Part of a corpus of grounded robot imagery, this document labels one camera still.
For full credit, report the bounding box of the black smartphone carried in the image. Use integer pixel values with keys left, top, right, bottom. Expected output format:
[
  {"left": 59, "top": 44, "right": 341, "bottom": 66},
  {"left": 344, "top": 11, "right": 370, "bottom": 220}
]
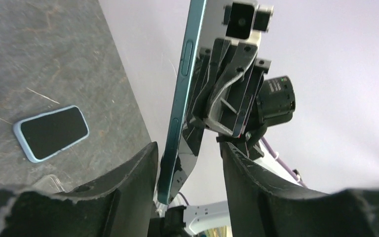
[{"left": 20, "top": 107, "right": 89, "bottom": 161}]

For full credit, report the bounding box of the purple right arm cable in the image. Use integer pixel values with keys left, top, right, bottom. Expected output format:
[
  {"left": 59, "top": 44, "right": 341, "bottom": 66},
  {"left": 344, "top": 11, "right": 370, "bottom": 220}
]
[{"left": 261, "top": 136, "right": 308, "bottom": 188}]

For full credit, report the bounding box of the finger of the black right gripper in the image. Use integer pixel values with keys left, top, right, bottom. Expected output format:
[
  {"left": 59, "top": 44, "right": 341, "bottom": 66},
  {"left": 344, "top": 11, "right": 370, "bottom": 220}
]
[
  {"left": 207, "top": 43, "right": 258, "bottom": 138},
  {"left": 189, "top": 38, "right": 239, "bottom": 128}
]

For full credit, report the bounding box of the black smartphone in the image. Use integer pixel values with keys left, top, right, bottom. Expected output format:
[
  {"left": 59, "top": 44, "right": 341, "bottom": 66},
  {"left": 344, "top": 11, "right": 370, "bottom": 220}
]
[{"left": 156, "top": 0, "right": 229, "bottom": 206}]

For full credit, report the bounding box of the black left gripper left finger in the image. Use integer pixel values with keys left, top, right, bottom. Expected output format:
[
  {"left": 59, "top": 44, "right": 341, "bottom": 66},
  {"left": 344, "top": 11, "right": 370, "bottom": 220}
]
[{"left": 0, "top": 142, "right": 158, "bottom": 237}]

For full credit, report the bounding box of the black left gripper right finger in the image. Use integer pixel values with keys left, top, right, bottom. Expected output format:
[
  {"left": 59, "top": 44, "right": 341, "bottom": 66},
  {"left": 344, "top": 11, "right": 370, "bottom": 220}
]
[{"left": 220, "top": 143, "right": 379, "bottom": 237}]

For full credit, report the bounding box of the clear magsafe phone case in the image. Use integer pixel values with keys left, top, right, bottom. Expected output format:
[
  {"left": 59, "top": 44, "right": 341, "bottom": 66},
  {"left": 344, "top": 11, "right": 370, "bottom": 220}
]
[{"left": 32, "top": 174, "right": 65, "bottom": 194}]

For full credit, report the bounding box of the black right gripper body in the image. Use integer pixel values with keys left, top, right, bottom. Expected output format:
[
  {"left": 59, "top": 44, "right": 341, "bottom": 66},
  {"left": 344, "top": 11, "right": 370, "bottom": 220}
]
[{"left": 238, "top": 60, "right": 296, "bottom": 144}]

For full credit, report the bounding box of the light blue phone case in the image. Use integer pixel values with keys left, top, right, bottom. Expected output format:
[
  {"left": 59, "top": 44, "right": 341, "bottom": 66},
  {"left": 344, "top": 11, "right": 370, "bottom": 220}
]
[{"left": 13, "top": 105, "right": 90, "bottom": 163}]

